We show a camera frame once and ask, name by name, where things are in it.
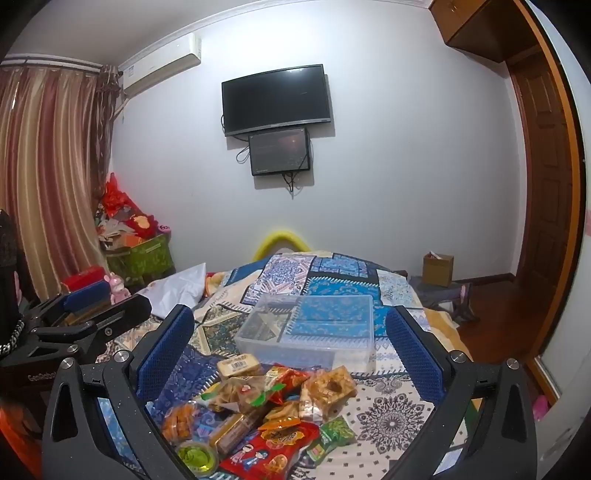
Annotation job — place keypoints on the wooden overhead cabinet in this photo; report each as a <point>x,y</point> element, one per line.
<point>475,23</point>

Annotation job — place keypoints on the pink cloth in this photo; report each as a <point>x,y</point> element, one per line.
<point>541,406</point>

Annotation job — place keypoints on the striped brown curtain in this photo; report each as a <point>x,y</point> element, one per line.
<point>51,161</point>

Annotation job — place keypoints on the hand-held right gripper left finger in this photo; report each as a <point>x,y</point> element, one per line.
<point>167,355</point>

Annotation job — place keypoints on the gold bar packet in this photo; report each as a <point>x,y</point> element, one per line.
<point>228,431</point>

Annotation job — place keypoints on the red box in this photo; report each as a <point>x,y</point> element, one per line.
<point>85,275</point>

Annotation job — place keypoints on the pink plush toy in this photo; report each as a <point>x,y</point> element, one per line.
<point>115,286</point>

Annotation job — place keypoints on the green jelly cup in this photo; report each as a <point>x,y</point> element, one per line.
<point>198,459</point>

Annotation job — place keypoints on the black wall television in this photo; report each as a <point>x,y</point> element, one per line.
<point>277,99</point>

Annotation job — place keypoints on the red packet with beige label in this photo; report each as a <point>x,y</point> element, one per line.
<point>288,378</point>

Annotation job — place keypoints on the orange stuffed toy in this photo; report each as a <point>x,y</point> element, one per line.
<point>213,281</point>

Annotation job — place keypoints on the yellow foam tube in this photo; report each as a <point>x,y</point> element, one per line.
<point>281,236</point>

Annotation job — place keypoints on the clear cracker packet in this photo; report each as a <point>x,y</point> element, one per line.
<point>240,392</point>

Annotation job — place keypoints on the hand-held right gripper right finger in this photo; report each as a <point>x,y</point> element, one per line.
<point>411,350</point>

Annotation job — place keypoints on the orange snack packet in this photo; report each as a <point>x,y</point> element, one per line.
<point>180,424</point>

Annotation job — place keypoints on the green storage box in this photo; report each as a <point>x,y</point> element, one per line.
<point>143,258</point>

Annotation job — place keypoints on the dark cloth pile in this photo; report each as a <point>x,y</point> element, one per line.
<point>438,297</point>

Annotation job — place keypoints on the clear brown pastry packet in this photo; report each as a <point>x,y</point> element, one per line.
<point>330,387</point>

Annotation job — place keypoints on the cardboard box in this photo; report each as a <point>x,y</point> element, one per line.
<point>438,272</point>

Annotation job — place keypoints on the small black wall monitor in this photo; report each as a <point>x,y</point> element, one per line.
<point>279,150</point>

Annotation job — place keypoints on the curtain rod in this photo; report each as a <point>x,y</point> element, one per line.
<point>51,62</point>

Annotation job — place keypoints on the brown wooden door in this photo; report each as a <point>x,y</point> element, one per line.
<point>545,184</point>

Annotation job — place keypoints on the green snack packet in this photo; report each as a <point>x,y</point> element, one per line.
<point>334,434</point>

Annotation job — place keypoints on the white air conditioner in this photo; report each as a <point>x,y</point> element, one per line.
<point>161,64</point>

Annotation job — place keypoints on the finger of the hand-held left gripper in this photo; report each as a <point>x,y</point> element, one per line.
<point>115,319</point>
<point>87,290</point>

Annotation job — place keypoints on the clear plastic container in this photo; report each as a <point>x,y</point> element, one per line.
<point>323,332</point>

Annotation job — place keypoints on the tan cracker block packet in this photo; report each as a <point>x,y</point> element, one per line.
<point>238,365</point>

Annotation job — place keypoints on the patchwork blanket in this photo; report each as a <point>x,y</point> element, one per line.
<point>323,281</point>

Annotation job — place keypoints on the white pillow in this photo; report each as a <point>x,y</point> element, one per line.
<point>180,288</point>

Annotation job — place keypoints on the large red cartoon packet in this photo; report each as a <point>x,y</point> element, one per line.
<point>268,457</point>

